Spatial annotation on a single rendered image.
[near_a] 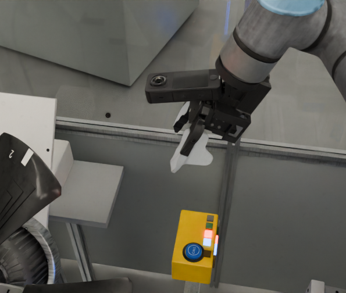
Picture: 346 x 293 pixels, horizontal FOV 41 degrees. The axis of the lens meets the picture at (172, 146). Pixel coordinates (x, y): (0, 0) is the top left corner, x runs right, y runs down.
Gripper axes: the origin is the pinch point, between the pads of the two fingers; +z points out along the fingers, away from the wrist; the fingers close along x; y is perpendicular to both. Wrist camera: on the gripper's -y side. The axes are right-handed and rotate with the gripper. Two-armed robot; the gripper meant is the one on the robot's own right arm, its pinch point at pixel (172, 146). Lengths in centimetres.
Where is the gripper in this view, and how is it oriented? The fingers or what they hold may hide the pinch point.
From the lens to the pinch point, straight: 79.7
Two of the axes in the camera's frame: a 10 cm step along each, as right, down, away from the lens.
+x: 0.6, -7.4, 6.8
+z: -3.9, 6.0, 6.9
